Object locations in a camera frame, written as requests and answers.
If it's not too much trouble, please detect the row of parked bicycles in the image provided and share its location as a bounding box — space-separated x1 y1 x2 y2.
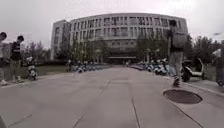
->
65 59 105 74

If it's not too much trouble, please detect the row of thin trees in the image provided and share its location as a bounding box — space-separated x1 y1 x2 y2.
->
56 38 108 65

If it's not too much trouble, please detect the grey paved plaza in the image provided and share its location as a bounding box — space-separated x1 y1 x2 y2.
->
0 65 224 128

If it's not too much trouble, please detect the large curved grey building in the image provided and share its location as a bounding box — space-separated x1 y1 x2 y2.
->
50 13 188 65

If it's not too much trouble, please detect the row of parked scooters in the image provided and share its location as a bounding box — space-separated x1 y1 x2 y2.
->
129 58 173 77

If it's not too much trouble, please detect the grass strip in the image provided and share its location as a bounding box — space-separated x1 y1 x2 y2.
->
19 64 70 80

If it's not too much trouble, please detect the round manhole cover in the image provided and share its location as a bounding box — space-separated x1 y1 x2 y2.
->
162 88 204 105

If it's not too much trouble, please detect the group of bushy trees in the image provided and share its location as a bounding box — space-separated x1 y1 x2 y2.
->
20 40 52 67

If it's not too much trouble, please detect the white scooter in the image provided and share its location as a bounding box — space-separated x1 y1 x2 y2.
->
180 57 205 83

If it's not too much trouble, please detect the row of dark trees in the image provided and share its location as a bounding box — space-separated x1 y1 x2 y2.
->
136 34 224 66

